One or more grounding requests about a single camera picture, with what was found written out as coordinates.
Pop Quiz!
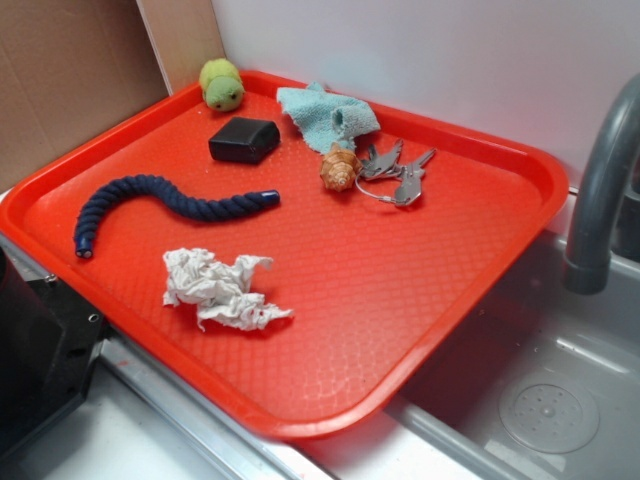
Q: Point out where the green plush caterpillar toy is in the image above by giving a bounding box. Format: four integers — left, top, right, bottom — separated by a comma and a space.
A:
199, 58, 245, 112

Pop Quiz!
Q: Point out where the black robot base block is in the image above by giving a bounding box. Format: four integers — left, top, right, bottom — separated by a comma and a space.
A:
1, 252, 104, 460

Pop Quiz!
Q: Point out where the red plastic tray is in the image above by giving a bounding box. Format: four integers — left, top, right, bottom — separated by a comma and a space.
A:
1, 71, 568, 440

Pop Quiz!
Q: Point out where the brown seashell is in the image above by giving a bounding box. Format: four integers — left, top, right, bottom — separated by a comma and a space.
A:
320, 142, 362, 192

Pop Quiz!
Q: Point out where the silver key bunch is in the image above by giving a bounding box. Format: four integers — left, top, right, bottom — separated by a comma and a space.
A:
354, 139, 437, 207

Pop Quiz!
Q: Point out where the crumpled white paper towel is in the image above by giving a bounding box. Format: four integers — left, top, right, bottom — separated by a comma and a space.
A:
162, 248, 294, 331

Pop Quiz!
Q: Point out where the light blue cloth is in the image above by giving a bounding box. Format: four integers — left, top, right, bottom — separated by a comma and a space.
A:
276, 82, 381, 154

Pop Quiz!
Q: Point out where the black rectangular box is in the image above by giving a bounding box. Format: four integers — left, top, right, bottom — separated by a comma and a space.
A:
208, 117, 281, 165

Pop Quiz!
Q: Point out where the grey plastic sink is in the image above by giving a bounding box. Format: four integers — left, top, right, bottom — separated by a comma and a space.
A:
388, 235, 639, 479

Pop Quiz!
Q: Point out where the grey faucet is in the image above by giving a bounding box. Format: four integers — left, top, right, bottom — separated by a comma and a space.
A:
563, 76, 639, 295

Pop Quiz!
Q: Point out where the brown cardboard panel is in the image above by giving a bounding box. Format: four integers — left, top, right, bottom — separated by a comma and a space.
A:
1, 1, 224, 191

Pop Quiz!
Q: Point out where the dark blue rope piece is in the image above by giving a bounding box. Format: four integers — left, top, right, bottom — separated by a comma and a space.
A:
73, 173, 282, 260

